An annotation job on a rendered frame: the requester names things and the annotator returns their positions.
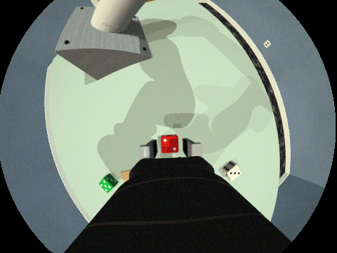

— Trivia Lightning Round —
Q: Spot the green die with white pips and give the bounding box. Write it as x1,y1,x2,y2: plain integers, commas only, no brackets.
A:
99,174,118,193

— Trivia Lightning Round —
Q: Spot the white die with black pips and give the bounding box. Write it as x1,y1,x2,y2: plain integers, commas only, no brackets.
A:
222,161,241,181

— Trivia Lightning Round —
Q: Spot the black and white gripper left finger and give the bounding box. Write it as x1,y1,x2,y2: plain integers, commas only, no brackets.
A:
139,139,157,159

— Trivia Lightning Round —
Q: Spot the tan flat mat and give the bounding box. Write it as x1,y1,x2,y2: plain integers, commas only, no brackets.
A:
120,170,131,182

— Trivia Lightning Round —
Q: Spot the red die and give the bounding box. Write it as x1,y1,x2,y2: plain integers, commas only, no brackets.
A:
161,135,178,153

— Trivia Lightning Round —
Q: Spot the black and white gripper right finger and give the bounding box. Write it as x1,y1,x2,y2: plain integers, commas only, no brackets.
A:
183,138,201,157

